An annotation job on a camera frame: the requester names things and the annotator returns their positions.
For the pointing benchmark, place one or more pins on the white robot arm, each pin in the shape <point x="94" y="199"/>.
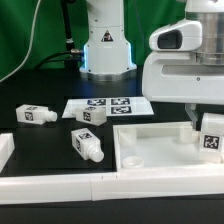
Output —
<point x="210" y="13"/>

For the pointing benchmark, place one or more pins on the white fence wall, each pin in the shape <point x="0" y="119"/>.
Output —
<point x="6" y="148"/>
<point x="126" y="184"/>

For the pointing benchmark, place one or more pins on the white front fence wall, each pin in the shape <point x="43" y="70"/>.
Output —
<point x="126" y="184"/>

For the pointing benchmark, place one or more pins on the white left fence wall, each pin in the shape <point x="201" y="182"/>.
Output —
<point x="6" y="148"/>

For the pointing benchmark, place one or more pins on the white sheet with tags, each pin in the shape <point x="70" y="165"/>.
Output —
<point x="118" y="106"/>

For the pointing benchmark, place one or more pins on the black pole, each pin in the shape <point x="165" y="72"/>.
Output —
<point x="70" y="63"/>

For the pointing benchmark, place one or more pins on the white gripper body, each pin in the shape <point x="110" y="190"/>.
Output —
<point x="177" y="77"/>

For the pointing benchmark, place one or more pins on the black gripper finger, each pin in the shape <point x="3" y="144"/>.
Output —
<point x="191" y="110"/>

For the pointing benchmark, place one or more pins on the white square table top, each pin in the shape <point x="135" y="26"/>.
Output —
<point x="160" y="145"/>

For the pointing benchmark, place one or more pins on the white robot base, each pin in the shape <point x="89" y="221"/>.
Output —
<point x="107" y="53"/>

